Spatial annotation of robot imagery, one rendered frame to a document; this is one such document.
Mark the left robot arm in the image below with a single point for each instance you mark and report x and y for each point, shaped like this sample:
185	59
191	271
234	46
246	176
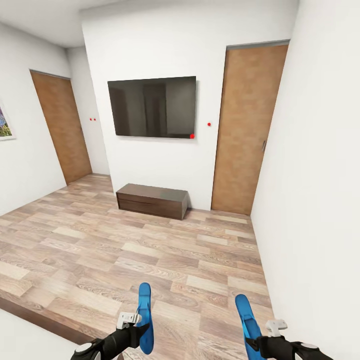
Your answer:
127	335

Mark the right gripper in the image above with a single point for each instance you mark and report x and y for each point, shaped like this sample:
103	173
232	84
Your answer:
269	347

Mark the sandal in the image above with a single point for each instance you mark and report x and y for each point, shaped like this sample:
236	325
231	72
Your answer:
146	342
251	329

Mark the sliding door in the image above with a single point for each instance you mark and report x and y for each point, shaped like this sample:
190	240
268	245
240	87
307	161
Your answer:
60	110
251	82

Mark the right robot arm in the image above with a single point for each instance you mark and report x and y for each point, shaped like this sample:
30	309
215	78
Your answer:
276	346

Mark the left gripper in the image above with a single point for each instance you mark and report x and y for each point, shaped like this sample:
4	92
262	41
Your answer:
128	337

